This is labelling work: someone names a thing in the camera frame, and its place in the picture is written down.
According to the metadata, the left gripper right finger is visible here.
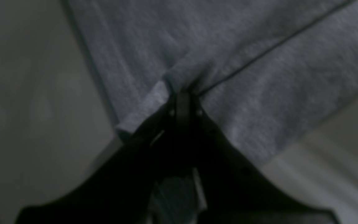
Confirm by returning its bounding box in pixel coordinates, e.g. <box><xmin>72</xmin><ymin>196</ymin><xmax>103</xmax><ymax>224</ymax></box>
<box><xmin>182</xmin><ymin>93</ymin><xmax>339</xmax><ymax>224</ymax></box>

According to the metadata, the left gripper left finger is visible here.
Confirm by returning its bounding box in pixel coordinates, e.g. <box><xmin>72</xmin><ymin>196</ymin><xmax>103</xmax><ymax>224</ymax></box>
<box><xmin>16</xmin><ymin>94</ymin><xmax>179</xmax><ymax>224</ymax></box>

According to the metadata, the grey T-shirt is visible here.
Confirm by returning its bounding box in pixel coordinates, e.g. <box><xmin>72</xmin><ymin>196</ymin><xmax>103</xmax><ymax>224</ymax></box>
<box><xmin>65</xmin><ymin>0</ymin><xmax>358</xmax><ymax>166</ymax></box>

